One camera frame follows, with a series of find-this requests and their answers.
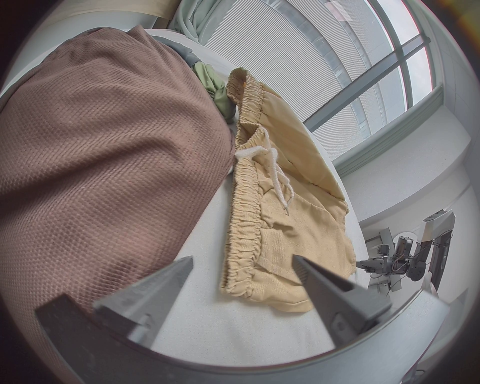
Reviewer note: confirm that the bed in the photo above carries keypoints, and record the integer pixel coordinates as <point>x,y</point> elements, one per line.
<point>225,330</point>

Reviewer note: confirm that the grey-green curtain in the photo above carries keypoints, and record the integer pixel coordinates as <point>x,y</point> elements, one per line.
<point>198,22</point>

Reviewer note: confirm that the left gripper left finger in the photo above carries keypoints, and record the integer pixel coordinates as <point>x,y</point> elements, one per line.
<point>157,296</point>

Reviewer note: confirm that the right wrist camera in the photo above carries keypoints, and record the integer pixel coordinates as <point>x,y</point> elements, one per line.
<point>383,250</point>

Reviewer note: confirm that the brown garment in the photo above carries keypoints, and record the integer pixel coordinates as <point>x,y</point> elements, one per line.
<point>93,150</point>

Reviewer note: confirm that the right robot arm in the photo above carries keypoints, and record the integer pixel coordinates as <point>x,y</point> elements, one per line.
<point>416,268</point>

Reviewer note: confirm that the green garment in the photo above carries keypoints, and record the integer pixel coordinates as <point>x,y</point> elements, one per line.
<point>219,97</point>

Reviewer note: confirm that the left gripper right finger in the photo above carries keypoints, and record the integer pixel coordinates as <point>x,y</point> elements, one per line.
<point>337,300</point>

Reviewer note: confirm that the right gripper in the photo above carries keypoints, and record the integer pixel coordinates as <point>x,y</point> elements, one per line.
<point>377,266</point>

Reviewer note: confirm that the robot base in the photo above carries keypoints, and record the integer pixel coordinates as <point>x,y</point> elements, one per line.
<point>386,287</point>

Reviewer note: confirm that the window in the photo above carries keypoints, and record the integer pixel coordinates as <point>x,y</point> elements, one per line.
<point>300,56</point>

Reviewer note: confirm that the grey garment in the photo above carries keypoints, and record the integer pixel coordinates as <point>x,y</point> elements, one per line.
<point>187,56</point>

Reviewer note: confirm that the yellow shorts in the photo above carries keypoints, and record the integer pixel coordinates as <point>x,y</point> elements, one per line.
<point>300,232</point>

